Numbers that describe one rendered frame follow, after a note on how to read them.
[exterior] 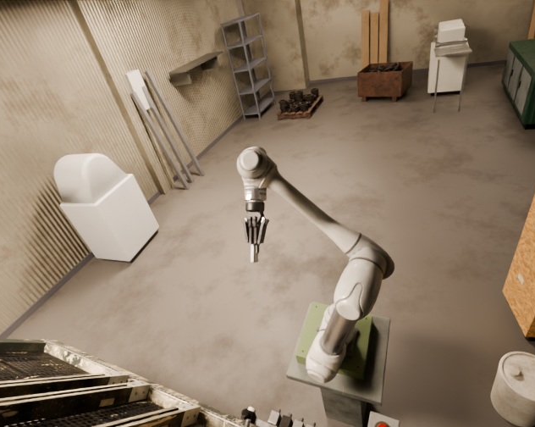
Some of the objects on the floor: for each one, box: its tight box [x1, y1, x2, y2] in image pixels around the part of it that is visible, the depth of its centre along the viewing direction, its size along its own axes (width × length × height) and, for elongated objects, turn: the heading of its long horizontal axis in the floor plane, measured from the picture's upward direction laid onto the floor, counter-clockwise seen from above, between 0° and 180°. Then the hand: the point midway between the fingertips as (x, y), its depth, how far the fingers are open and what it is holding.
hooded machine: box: [54, 153, 159, 263], centre depth 400 cm, size 75×62×138 cm
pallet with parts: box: [276, 88, 324, 120], centre depth 734 cm, size 82×116×42 cm
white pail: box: [490, 352, 535, 427], centre depth 193 cm, size 32×30×47 cm
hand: (254, 252), depth 126 cm, fingers closed
